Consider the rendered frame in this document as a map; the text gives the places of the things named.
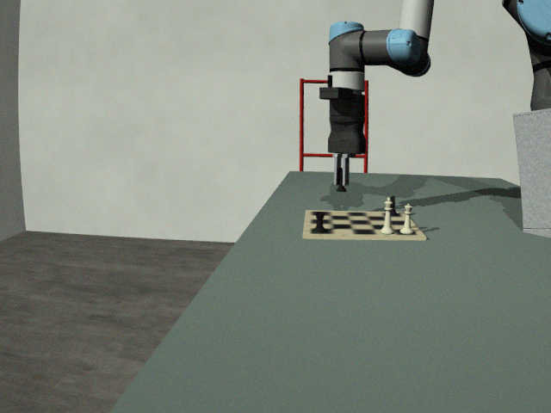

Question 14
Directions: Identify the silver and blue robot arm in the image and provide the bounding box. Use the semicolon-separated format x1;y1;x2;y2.
328;0;551;111

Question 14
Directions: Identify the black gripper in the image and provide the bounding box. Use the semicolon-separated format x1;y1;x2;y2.
319;71;366;186

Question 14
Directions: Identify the white queen chess piece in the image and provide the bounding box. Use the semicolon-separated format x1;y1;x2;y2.
400;204;413;234

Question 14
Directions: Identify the black and cream chessboard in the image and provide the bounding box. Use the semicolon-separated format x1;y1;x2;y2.
302;210;426;240

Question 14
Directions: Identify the white chess king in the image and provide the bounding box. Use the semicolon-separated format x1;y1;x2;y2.
381;197;394;234

